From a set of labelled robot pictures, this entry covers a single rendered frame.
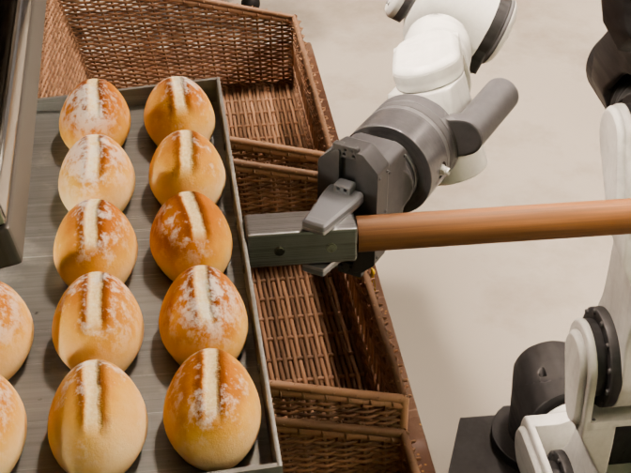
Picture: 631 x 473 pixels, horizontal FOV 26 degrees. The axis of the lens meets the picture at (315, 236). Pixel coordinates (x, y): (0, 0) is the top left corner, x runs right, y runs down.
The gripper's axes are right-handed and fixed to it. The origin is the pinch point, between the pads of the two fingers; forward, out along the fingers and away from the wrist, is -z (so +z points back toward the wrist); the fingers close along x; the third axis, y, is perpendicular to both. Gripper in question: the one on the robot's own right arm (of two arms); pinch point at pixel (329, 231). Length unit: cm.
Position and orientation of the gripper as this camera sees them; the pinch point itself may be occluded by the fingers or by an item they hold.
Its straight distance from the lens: 112.2
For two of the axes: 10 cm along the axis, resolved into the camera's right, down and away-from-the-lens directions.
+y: 8.9, 2.6, -3.8
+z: 4.6, -4.9, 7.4
